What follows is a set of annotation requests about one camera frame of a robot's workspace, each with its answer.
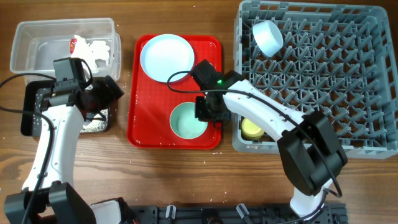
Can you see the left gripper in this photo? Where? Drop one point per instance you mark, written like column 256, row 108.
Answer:
column 108, row 98

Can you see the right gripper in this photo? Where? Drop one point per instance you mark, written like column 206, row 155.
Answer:
column 200, row 112

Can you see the light green bowl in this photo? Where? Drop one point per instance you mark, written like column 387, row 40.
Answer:
column 184, row 123

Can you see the white napkin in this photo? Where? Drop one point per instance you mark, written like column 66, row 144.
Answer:
column 98, row 50

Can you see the yellow plastic cup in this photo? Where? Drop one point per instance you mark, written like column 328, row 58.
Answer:
column 250, row 130

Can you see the red snack wrapper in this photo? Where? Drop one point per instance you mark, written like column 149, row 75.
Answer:
column 72, row 45

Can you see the light blue bowl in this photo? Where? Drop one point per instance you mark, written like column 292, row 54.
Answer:
column 268, row 38

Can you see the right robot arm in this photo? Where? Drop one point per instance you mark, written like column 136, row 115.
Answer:
column 311, row 153

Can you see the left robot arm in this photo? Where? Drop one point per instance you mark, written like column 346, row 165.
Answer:
column 48, row 194

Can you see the black waste tray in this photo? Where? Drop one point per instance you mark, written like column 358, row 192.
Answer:
column 26, row 122

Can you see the clear plastic waste bin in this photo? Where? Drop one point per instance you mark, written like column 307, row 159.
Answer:
column 38, row 43

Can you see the grey dishwasher rack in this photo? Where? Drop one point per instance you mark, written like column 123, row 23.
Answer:
column 338, row 59

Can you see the red serving tray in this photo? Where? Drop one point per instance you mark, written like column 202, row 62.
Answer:
column 151, row 102

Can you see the large light blue plate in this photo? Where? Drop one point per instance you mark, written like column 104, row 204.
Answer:
column 166, row 54

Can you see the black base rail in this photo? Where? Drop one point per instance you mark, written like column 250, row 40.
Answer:
column 331, row 213

